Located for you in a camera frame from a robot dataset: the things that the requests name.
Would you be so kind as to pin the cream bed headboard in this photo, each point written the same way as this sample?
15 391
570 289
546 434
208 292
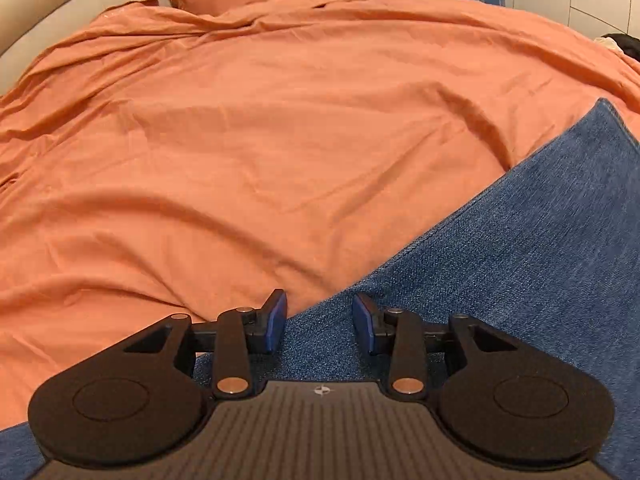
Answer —
55 0

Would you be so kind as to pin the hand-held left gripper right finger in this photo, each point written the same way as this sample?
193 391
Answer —
363 324

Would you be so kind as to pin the orange duvet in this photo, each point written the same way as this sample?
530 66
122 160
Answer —
240 135

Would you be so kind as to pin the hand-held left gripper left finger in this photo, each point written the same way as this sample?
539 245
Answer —
278 321

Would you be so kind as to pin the dark cloth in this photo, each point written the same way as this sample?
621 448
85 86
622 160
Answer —
620 42

